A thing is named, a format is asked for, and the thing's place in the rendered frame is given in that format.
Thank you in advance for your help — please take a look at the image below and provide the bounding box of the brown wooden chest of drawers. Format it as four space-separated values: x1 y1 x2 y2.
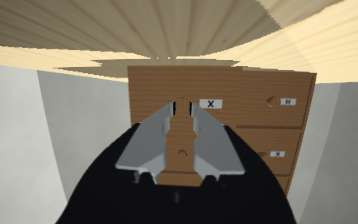
159 70 317 197

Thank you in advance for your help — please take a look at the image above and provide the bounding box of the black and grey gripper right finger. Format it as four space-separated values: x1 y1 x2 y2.
190 101 297 224

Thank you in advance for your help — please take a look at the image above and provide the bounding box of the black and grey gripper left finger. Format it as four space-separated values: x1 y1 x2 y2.
55 101 176 224

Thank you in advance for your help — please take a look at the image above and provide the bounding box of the brown wooden drawer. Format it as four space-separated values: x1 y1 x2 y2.
163 137 196 172
157 175 202 186
235 131 300 174
277 179 288 192
127 66 243 137
236 74 312 127

